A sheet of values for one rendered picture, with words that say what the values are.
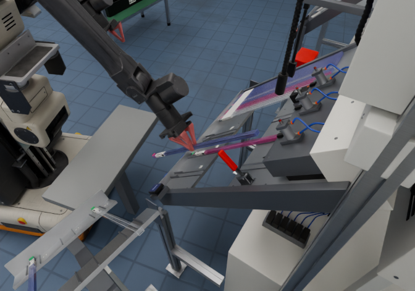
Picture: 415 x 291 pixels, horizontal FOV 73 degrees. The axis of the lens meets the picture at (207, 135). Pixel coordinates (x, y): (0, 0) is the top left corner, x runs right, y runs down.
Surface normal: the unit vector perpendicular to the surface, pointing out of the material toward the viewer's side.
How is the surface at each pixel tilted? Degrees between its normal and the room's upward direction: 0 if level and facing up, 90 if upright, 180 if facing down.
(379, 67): 90
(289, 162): 90
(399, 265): 90
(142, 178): 0
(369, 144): 90
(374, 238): 0
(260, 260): 0
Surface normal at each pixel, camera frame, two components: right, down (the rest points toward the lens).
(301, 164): -0.54, 0.63
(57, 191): -0.01, -0.67
